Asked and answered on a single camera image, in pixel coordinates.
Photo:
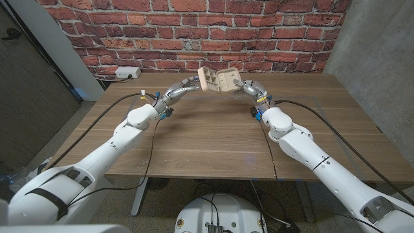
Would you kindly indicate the beige clamshell food container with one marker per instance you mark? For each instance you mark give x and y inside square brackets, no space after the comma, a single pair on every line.
[210,81]

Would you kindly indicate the white power strip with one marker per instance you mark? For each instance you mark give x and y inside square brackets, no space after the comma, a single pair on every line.
[127,72]

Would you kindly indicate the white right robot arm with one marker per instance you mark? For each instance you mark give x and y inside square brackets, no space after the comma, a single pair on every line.
[307,152]

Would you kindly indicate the dark grey wall panel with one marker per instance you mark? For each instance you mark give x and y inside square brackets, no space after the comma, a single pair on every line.
[29,97]

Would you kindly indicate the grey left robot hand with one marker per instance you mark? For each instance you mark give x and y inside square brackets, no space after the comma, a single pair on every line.
[176,90]

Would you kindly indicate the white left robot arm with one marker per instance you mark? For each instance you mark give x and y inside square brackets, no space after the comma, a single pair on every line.
[106,152]

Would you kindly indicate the red brick print backdrop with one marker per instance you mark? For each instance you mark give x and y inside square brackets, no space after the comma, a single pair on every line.
[200,32]

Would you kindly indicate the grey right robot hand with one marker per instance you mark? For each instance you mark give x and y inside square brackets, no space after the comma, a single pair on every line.
[255,90]

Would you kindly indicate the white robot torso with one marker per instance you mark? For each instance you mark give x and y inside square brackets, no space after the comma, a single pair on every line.
[223,210]

